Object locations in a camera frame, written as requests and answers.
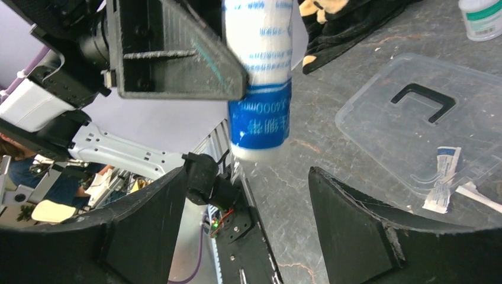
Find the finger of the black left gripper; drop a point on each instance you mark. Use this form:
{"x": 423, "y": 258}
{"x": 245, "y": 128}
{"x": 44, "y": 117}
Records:
{"x": 165, "y": 50}

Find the white bottle green label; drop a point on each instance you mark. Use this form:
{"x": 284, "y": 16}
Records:
{"x": 482, "y": 18}

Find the black floral plush blanket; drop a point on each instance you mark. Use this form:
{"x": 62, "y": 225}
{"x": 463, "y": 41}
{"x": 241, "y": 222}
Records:
{"x": 334, "y": 27}

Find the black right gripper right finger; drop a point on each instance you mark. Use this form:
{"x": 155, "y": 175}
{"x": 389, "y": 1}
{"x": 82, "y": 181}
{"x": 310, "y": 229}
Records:
{"x": 364, "y": 240}

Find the blue white bandage roll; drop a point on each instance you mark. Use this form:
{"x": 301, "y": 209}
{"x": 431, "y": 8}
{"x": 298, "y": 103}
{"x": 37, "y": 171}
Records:
{"x": 259, "y": 33}

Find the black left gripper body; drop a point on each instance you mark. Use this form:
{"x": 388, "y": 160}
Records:
{"x": 75, "y": 33}

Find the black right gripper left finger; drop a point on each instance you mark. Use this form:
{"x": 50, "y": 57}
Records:
{"x": 131, "y": 240}

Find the white blue wipe sachet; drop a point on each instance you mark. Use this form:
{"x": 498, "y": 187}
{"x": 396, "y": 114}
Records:
{"x": 438, "y": 199}

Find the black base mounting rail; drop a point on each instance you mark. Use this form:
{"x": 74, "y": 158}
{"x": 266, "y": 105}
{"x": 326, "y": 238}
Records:
{"x": 242, "y": 251}

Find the clear box lid black handle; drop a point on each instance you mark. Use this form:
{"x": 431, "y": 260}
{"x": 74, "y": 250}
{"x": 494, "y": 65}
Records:
{"x": 416, "y": 104}

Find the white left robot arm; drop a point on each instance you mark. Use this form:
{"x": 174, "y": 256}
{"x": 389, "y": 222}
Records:
{"x": 53, "y": 128}

